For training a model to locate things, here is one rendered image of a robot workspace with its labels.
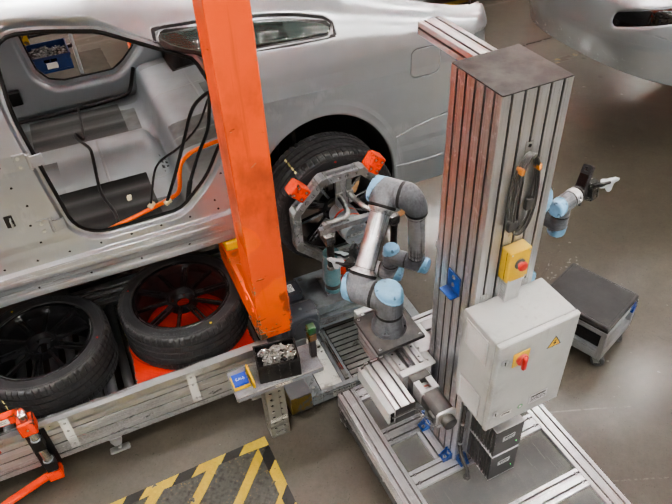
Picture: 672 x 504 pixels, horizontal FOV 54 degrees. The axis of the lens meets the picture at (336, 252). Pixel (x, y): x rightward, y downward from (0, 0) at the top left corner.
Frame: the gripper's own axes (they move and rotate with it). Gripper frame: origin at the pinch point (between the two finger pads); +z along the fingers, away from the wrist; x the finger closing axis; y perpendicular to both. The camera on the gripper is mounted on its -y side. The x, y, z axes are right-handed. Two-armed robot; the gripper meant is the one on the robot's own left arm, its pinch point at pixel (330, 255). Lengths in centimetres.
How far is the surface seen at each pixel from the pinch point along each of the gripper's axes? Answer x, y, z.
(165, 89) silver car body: 94, -19, 146
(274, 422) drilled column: -53, 70, 13
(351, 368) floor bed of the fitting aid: -3, 78, -9
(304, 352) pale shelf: -30.9, 37.9, 3.8
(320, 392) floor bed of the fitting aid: -25, 75, 0
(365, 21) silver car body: 64, -88, 3
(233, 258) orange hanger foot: -2, 15, 54
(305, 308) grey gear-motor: 0.5, 42.5, 16.8
